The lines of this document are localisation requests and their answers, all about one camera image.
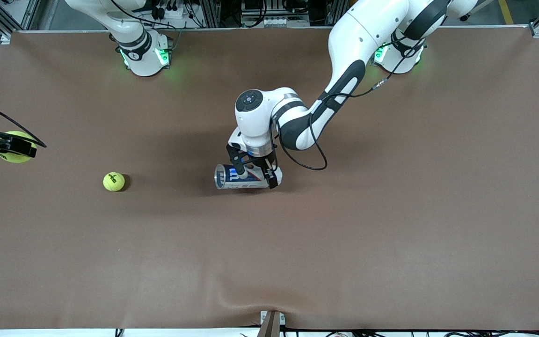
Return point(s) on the white blue tennis ball can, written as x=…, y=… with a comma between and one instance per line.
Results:
x=253, y=184

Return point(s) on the metal table clamp bracket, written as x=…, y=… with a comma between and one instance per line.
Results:
x=272, y=323

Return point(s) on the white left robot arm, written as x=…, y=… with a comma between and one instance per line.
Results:
x=367, y=37

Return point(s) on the white power strip black plugs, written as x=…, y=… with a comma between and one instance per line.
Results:
x=176, y=13

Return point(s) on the office chair base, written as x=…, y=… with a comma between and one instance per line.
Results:
x=464, y=17

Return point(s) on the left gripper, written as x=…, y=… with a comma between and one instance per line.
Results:
x=261, y=162

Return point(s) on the aluminium equipment rack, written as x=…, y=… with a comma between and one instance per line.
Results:
x=208, y=14

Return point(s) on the yellow Wilson tennis ball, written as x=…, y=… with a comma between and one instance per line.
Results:
x=113, y=182
x=14, y=135

